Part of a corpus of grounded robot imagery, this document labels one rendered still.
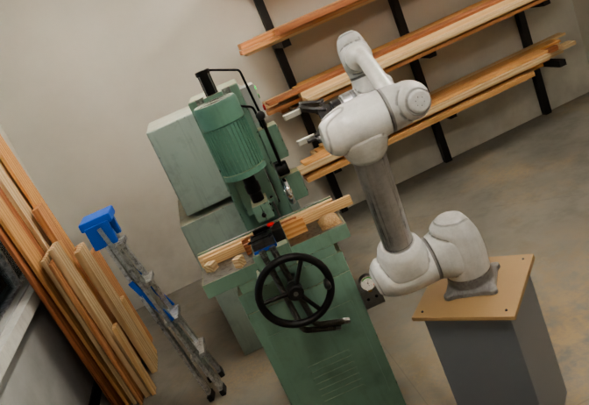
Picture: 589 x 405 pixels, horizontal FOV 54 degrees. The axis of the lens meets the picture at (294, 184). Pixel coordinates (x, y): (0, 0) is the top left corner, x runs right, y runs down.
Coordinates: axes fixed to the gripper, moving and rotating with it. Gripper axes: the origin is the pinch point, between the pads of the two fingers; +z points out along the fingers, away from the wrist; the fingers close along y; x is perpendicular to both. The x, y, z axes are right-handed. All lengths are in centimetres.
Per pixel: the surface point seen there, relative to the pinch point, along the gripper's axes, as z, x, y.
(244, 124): 15.9, 2.4, 10.2
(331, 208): -2.1, -35.0, -17.8
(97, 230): 101, -55, 38
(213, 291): 54, -29, -32
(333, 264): 7, -37, -40
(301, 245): 15.7, -27.1, -31.0
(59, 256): 136, -86, 56
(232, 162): 25.8, -3.6, 0.8
